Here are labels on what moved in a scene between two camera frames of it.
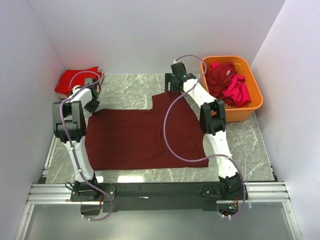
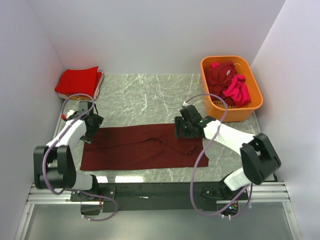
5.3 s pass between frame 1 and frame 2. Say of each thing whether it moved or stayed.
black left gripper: moved
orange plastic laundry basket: stayed
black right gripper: moved
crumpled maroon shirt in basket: stayed
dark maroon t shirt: moved
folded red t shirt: stayed
